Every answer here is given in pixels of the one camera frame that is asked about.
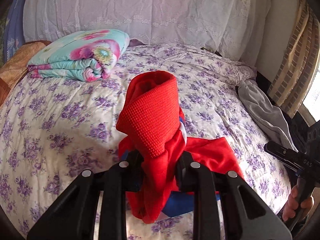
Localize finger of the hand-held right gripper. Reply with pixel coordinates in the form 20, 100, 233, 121
264, 141, 301, 172

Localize folded turquoise floral blanket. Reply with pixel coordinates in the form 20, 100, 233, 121
27, 29, 130, 82

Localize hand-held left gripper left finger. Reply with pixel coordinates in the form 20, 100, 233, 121
27, 152, 144, 240

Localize purple floral pillow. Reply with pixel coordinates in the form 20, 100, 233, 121
217, 55, 258, 86

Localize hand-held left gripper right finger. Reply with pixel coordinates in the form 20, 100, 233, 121
175, 152, 293, 240

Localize blue printed cloth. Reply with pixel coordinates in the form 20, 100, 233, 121
2, 0, 34, 64

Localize red pants with blue stripe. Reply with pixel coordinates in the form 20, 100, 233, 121
116, 71, 246, 224

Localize purple floral bedspread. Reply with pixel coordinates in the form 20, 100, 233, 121
0, 42, 293, 240

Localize white lace cover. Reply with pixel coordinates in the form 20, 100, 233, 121
22, 0, 273, 61

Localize striped beige curtain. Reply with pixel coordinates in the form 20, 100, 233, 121
267, 0, 320, 119

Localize dark purple cloth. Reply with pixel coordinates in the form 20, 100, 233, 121
128, 38, 147, 47

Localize brown quilted pillow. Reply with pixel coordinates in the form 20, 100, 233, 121
0, 41, 52, 107

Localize grey cloth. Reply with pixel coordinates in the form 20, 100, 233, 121
237, 80, 298, 152

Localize person's right hand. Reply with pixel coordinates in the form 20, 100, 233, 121
282, 186, 314, 222

